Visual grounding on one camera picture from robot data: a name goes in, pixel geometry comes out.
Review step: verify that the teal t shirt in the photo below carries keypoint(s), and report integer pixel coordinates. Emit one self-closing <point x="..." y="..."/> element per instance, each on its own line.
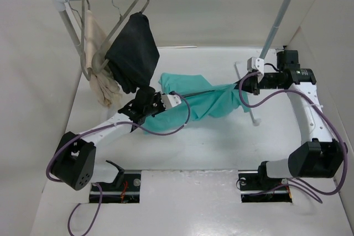
<point x="201" y="107"/>

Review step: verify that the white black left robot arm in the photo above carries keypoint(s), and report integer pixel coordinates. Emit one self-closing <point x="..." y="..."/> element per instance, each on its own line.
<point x="73" y="162"/>

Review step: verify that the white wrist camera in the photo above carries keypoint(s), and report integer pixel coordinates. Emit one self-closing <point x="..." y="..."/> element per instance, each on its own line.
<point x="170" y="101"/>
<point x="255" y="64"/>

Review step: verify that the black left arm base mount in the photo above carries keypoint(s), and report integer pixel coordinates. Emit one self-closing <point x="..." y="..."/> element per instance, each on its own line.
<point x="113" y="184"/>

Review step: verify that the black shirt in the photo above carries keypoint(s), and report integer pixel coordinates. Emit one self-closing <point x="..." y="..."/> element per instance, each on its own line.
<point x="133" y="56"/>

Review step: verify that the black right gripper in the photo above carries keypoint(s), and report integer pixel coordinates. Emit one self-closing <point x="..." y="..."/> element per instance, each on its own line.
<point x="251" y="84"/>

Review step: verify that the beige shirt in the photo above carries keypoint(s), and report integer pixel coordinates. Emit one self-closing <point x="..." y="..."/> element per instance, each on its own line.
<point x="102" y="83"/>

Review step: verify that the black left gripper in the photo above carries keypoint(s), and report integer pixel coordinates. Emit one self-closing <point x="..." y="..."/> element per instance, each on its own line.
<point x="158" y="97"/>

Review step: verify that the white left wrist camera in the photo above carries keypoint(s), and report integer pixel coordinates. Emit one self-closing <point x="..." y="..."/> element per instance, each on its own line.
<point x="170" y="101"/>

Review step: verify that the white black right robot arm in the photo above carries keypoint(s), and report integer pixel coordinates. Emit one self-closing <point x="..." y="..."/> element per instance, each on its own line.
<point x="322" y="151"/>

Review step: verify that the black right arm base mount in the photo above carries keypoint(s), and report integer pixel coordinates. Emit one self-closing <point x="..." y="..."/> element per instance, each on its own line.
<point x="256" y="187"/>

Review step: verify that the grey clothes hanger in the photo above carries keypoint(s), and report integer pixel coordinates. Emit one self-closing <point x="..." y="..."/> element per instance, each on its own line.
<point x="217" y="91"/>

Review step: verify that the grey hanger with beige shirt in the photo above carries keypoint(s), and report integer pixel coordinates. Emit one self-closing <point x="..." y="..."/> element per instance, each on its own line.
<point x="82" y="54"/>

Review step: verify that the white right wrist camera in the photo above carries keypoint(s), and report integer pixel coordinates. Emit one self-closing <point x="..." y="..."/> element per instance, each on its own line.
<point x="255" y="64"/>

